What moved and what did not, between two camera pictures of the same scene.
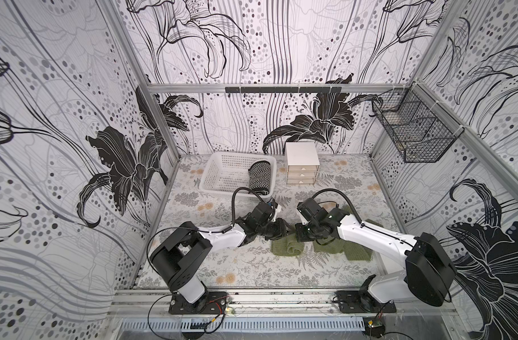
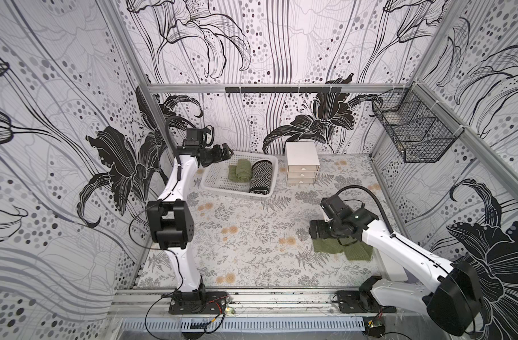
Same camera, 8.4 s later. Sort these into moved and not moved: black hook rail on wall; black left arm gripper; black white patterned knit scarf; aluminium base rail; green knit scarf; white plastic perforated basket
Moved: green knit scarf; black left arm gripper
Not moved: black hook rail on wall; aluminium base rail; white plastic perforated basket; black white patterned knit scarf
